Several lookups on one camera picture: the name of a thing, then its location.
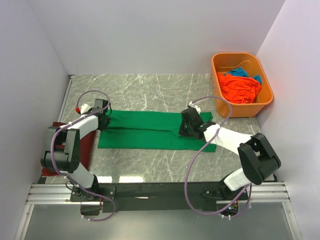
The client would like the green t shirt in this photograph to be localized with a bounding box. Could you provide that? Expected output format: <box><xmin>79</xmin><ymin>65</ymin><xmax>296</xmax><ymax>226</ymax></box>
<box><xmin>97</xmin><ymin>110</ymin><xmax>205</xmax><ymax>151</ymax></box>

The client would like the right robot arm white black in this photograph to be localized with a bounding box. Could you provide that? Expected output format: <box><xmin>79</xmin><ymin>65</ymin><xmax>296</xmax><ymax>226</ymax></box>
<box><xmin>179</xmin><ymin>107</ymin><xmax>282</xmax><ymax>200</ymax></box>

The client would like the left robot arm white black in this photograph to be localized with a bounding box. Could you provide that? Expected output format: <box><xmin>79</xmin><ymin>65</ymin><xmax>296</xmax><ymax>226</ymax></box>
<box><xmin>40</xmin><ymin>99</ymin><xmax>111</xmax><ymax>201</ymax></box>

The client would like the folded dark red t shirt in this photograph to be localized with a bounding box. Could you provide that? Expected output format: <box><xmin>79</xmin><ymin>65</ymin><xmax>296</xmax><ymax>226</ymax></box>
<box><xmin>40</xmin><ymin>122</ymin><xmax>96</xmax><ymax>177</ymax></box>

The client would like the orange t shirt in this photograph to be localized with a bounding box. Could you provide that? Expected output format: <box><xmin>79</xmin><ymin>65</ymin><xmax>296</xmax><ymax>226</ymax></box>
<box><xmin>217</xmin><ymin>72</ymin><xmax>262</xmax><ymax>104</ymax></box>

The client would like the orange plastic basket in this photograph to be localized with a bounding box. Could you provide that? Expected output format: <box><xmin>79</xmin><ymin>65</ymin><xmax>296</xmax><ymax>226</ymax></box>
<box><xmin>210</xmin><ymin>52</ymin><xmax>274</xmax><ymax>118</ymax></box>

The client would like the blue t shirt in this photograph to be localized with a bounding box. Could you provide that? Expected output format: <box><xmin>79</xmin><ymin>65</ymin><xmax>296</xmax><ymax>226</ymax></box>
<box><xmin>224</xmin><ymin>67</ymin><xmax>262</xmax><ymax>84</ymax></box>

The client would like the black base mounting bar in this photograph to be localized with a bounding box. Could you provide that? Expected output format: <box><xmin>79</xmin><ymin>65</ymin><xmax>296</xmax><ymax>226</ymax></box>
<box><xmin>70</xmin><ymin>181</ymin><xmax>241</xmax><ymax>216</ymax></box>

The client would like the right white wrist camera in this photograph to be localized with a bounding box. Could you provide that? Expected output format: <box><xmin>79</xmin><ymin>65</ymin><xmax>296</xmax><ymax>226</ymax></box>
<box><xmin>187</xmin><ymin>101</ymin><xmax>201</xmax><ymax>114</ymax></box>

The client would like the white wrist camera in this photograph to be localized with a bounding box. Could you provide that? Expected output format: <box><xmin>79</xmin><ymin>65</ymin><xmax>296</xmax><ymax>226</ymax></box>
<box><xmin>75</xmin><ymin>103</ymin><xmax>92</xmax><ymax>115</ymax></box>
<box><xmin>187</xmin><ymin>101</ymin><xmax>201</xmax><ymax>114</ymax></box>

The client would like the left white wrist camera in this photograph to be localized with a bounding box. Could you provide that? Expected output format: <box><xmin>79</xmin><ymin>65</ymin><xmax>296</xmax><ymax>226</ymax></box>
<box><xmin>75</xmin><ymin>103</ymin><xmax>92</xmax><ymax>115</ymax></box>

